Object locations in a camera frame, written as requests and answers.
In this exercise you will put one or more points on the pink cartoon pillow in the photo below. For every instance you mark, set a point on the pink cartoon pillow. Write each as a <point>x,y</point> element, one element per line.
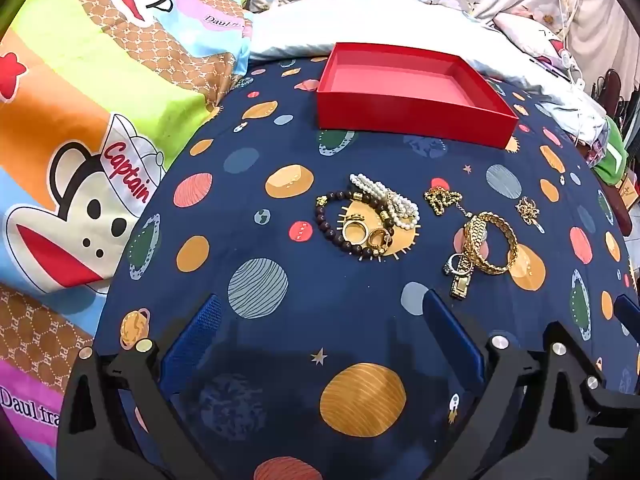
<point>535,35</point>

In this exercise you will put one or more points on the red cardboard box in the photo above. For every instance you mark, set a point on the red cardboard box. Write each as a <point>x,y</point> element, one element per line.
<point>400,110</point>

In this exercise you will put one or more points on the navy planet print blanket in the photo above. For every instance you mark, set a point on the navy planet print blanket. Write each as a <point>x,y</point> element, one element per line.
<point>300,330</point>

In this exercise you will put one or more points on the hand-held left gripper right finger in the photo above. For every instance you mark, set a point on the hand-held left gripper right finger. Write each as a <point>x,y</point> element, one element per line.
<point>450,332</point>

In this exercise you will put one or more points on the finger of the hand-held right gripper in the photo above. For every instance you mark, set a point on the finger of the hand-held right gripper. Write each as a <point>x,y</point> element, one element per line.
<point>627,312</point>

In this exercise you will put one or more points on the colourful monkey print blanket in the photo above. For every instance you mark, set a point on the colourful monkey print blanket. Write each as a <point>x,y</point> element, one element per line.
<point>90,110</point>

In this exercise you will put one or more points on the green box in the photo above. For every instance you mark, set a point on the green box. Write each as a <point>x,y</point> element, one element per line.
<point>612,155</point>

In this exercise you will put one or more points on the beige curtain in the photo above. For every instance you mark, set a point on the beige curtain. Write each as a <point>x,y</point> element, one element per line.
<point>600,10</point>

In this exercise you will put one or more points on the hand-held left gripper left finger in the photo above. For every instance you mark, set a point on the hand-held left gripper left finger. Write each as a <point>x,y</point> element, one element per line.
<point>197,330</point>

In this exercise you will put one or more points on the dark chair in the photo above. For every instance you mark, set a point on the dark chair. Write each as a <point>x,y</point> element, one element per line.
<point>611,87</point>

